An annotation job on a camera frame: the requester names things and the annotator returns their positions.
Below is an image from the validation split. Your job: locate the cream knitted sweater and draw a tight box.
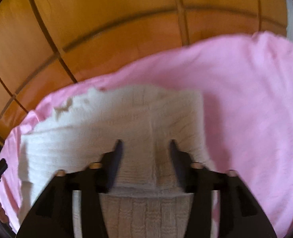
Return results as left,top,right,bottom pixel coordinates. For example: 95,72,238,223
18,85,215,237

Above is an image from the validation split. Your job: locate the pink bed sheet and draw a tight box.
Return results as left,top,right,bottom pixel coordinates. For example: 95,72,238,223
0,32,293,237

